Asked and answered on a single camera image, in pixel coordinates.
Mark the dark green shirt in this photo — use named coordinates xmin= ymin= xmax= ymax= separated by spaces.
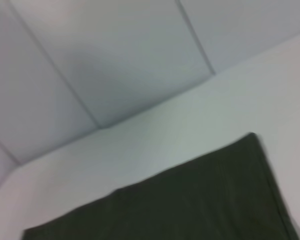
xmin=22 ymin=131 xmax=300 ymax=240

